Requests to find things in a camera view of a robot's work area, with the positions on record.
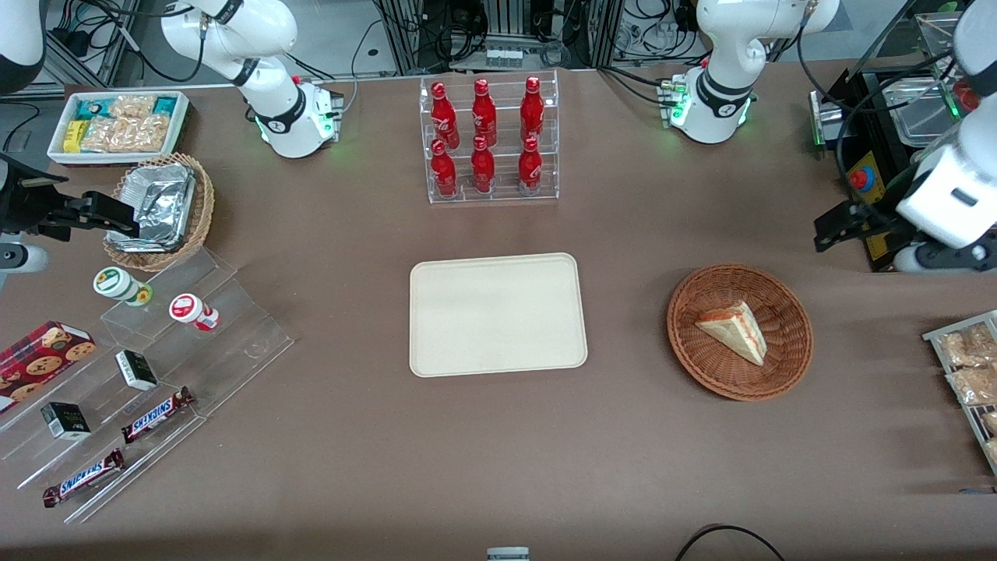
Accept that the Snickers bar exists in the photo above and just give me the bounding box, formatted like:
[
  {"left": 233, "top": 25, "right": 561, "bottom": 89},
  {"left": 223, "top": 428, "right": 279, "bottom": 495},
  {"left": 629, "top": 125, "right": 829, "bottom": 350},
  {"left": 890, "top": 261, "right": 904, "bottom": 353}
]
[
  {"left": 121, "top": 386, "right": 196, "bottom": 445},
  {"left": 42, "top": 448, "right": 125, "bottom": 509}
]

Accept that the white rectangular snack bin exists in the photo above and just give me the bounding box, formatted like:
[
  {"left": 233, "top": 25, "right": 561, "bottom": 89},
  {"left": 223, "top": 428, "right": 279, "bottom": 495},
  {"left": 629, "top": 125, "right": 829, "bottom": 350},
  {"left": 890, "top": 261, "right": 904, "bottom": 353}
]
[{"left": 47, "top": 90, "right": 192, "bottom": 167}]

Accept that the clear acrylic stepped display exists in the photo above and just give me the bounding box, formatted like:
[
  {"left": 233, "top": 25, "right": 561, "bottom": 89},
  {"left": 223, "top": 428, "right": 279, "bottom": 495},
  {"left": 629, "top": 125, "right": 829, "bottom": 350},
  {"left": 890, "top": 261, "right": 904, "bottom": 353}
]
[{"left": 0, "top": 248, "right": 295, "bottom": 524}]

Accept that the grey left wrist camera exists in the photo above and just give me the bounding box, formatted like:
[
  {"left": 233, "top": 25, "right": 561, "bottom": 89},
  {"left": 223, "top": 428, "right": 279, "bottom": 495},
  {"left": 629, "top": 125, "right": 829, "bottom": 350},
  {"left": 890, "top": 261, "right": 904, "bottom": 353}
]
[{"left": 894, "top": 240, "right": 997, "bottom": 274}]

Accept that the clear acrylic bottle rack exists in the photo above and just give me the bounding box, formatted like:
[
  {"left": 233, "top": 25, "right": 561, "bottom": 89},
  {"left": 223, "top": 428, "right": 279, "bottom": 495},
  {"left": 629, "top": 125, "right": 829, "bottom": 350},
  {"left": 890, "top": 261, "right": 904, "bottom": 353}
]
[{"left": 419, "top": 69, "right": 560, "bottom": 205}]

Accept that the black hot food case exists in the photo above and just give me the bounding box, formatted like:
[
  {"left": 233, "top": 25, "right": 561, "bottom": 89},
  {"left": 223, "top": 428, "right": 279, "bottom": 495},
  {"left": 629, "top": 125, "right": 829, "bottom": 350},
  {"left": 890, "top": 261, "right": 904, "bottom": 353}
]
[{"left": 814, "top": 12, "right": 997, "bottom": 273}]

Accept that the silver foil pack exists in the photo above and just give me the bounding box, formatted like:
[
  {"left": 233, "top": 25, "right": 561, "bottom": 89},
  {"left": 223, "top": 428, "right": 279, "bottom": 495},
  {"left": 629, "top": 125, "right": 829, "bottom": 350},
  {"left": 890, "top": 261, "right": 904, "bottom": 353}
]
[
  {"left": 117, "top": 162, "right": 197, "bottom": 199},
  {"left": 107, "top": 183, "right": 194, "bottom": 254}
]

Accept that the clear peanut snack bag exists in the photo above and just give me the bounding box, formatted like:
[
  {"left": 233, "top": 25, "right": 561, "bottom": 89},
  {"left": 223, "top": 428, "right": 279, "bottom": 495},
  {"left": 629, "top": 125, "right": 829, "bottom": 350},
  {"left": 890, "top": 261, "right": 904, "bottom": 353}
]
[
  {"left": 109, "top": 94, "right": 157, "bottom": 122},
  {"left": 82, "top": 117, "right": 170, "bottom": 153}
]

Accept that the light wicker basket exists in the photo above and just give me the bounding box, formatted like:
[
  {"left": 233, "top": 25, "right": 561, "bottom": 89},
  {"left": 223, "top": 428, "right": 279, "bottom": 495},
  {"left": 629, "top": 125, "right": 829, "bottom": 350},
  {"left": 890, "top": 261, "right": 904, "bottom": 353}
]
[{"left": 103, "top": 152, "right": 216, "bottom": 273}]

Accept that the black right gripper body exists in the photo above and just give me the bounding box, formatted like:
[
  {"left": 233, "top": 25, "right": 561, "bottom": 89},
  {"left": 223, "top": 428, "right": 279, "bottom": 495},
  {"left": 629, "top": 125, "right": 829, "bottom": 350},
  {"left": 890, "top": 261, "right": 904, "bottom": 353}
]
[{"left": 0, "top": 152, "right": 72, "bottom": 236}]

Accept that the beige plastic tray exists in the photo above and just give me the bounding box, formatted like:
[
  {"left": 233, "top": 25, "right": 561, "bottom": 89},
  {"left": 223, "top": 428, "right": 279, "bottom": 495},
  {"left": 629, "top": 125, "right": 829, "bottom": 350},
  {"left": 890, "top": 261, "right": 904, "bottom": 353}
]
[{"left": 409, "top": 252, "right": 589, "bottom": 379}]

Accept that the triangular sandwich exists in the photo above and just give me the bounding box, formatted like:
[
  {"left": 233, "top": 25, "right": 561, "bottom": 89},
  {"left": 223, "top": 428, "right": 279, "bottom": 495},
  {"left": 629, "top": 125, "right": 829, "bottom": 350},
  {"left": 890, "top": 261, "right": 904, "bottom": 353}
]
[{"left": 695, "top": 301, "right": 769, "bottom": 367}]

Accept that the red cookie box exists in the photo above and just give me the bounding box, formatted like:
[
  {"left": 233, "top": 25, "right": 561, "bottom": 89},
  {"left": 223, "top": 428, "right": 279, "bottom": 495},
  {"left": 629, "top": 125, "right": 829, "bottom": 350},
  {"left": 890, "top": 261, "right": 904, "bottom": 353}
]
[{"left": 0, "top": 320, "right": 98, "bottom": 414}]

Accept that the green lid cup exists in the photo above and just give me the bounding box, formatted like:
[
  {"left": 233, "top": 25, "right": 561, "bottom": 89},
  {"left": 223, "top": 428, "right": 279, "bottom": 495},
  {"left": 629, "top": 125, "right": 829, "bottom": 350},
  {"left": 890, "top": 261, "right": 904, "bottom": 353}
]
[{"left": 93, "top": 266, "right": 153, "bottom": 307}]

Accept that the aluminium equipment rack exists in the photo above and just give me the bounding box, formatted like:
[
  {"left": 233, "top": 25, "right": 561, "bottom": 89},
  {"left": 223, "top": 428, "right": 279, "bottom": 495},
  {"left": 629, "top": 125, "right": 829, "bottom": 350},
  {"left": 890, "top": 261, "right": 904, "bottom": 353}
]
[{"left": 378, "top": 0, "right": 624, "bottom": 72}]

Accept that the black table cable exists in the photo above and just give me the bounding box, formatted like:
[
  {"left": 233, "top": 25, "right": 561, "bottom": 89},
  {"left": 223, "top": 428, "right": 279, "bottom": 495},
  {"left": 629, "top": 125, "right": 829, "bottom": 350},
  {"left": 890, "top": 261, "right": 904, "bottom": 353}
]
[{"left": 674, "top": 524, "right": 787, "bottom": 561}]

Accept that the grey wire tray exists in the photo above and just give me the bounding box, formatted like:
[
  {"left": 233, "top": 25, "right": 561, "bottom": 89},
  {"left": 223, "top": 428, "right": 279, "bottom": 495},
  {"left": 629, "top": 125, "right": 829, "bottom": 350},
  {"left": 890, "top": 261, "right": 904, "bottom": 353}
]
[{"left": 922, "top": 310, "right": 997, "bottom": 476}]

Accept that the silver box with green light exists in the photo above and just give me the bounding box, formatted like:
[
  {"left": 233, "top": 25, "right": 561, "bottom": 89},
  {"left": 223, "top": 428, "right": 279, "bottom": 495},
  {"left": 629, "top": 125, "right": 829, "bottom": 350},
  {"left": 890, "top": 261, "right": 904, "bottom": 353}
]
[{"left": 809, "top": 90, "right": 846, "bottom": 150}]

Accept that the red lid cup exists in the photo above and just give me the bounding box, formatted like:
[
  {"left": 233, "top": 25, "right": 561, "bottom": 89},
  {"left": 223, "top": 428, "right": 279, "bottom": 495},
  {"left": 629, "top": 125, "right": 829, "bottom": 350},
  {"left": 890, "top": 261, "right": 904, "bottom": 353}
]
[{"left": 168, "top": 293, "right": 220, "bottom": 333}]

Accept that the small black box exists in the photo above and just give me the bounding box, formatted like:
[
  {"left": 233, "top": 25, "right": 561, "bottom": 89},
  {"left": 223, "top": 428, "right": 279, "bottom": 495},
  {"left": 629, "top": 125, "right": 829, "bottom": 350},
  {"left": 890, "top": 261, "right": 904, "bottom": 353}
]
[
  {"left": 115, "top": 350, "right": 159, "bottom": 392},
  {"left": 41, "top": 401, "right": 92, "bottom": 442}
]

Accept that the red cola bottle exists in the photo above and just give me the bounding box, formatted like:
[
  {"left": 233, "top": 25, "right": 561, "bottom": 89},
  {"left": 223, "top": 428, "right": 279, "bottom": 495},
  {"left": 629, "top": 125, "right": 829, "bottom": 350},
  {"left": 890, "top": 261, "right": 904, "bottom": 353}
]
[
  {"left": 430, "top": 81, "right": 460, "bottom": 150},
  {"left": 518, "top": 136, "right": 543, "bottom": 196},
  {"left": 471, "top": 78, "right": 498, "bottom": 147},
  {"left": 470, "top": 136, "right": 496, "bottom": 194},
  {"left": 431, "top": 139, "right": 458, "bottom": 198},
  {"left": 520, "top": 76, "right": 545, "bottom": 143}
]

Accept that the round brown wicker basket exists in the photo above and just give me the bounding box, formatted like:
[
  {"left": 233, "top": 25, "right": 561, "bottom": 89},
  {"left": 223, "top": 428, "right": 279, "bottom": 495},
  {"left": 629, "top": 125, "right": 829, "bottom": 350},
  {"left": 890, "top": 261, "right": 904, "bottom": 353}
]
[{"left": 666, "top": 263, "right": 815, "bottom": 403}]

